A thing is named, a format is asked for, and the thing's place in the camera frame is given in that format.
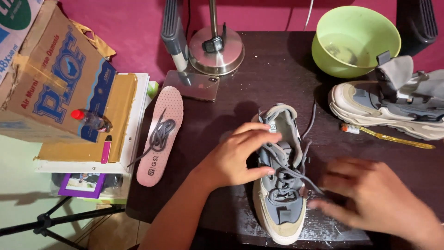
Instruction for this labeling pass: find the light green plastic bowl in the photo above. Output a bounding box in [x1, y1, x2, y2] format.
[311, 6, 402, 79]

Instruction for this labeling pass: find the black cable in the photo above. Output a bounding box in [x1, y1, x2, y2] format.
[185, 0, 192, 39]

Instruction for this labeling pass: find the brown printed cardboard box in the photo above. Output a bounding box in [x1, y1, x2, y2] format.
[0, 0, 117, 143]

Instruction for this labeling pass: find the pink shoe insole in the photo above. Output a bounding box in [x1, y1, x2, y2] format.
[136, 86, 184, 188]

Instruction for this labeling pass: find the black tripod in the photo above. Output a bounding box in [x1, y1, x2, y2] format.
[0, 196, 126, 250]

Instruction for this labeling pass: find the grey beige sneaker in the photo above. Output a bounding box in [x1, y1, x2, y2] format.
[251, 103, 310, 246]
[328, 51, 444, 141]

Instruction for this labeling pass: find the person's left hand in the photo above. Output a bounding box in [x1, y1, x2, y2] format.
[195, 122, 282, 192]

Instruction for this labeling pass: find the pink black lighter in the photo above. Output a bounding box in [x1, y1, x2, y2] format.
[101, 135, 112, 165]

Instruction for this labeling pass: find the yellow toothbrush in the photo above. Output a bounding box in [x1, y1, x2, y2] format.
[340, 123, 436, 150]

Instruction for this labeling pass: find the white printed carton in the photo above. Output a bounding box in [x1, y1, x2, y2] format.
[0, 0, 45, 85]

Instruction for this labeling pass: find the grey shoelace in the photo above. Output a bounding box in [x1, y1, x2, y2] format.
[258, 102, 325, 206]
[127, 108, 177, 168]

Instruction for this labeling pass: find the purple photo frame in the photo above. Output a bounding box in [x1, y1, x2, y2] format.
[58, 172, 107, 199]

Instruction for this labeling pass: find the black digital wristwatch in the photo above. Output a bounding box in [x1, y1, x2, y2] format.
[201, 22, 228, 53]

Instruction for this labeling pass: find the black ribbed plastic object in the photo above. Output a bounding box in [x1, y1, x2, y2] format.
[396, 0, 439, 56]

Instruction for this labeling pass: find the grey white plastic appliance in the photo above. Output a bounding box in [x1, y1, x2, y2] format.
[160, 0, 190, 72]

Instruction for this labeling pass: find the white cable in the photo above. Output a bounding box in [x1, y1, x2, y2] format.
[304, 0, 315, 31]

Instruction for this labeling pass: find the person's right hand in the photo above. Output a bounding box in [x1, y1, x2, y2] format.
[308, 158, 442, 241]

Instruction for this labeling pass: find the small bottle with red cap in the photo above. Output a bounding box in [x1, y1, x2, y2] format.
[70, 109, 112, 133]

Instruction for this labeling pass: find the green white packet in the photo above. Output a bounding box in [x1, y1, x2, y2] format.
[146, 81, 160, 100]

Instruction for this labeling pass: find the white gold flat box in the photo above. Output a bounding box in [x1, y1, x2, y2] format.
[34, 72, 150, 174]

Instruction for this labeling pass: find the silver metal desk lamp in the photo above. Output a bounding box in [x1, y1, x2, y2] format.
[188, 0, 245, 76]

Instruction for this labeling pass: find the smartphone with clear case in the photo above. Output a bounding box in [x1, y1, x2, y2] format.
[162, 70, 220, 102]

